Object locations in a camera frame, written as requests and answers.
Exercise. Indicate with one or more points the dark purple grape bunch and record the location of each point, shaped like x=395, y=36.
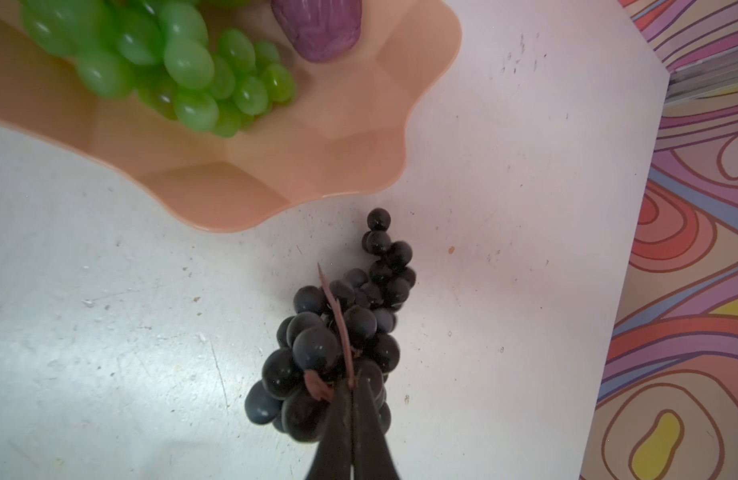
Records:
x=341, y=330

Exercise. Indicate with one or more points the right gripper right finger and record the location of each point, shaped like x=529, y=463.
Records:
x=371, y=456

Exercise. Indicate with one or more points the purple round fruit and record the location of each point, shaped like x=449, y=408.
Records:
x=320, y=30

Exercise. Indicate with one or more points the green grape bunch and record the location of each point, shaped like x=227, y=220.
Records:
x=161, y=51

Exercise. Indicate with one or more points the pink scalloped fruit bowl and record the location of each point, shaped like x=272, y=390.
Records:
x=344, y=135

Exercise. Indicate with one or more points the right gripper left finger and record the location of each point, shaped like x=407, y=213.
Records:
x=333, y=459

